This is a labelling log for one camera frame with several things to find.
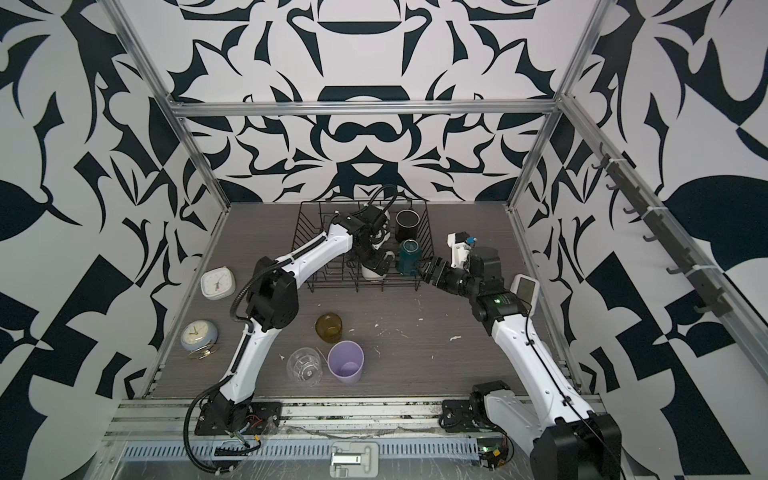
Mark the olive green glass cup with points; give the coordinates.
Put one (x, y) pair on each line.
(329, 328)

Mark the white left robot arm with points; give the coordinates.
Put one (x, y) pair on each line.
(269, 302)

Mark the clear glass cup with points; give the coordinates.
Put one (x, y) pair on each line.
(305, 367)

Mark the white mug red inside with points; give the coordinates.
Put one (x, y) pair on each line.
(381, 271)

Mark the grey wall hook rail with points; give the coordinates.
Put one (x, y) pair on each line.
(665, 230)

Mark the white square alarm clock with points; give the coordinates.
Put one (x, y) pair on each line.
(217, 283)

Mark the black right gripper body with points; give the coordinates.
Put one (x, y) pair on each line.
(457, 281)

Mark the white digital thermometer display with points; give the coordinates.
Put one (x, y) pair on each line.
(527, 289)

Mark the black mug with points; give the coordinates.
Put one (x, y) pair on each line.
(407, 225)

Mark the silver latch bracket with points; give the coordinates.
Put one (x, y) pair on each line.
(354, 460)

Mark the cream mug dark green outside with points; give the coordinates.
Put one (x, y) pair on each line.
(409, 257)

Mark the round grey alarm clock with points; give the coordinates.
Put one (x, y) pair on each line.
(199, 339)

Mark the black wire dish rack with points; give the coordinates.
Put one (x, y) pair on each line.
(322, 254)

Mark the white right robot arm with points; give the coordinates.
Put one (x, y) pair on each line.
(560, 432)

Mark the white cable duct strip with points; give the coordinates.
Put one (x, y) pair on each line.
(458, 448)

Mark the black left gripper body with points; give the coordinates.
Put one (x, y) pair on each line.
(374, 258)

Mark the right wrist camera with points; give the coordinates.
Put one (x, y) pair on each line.
(461, 244)

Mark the lilac plastic cup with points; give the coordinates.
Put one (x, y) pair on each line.
(345, 361)

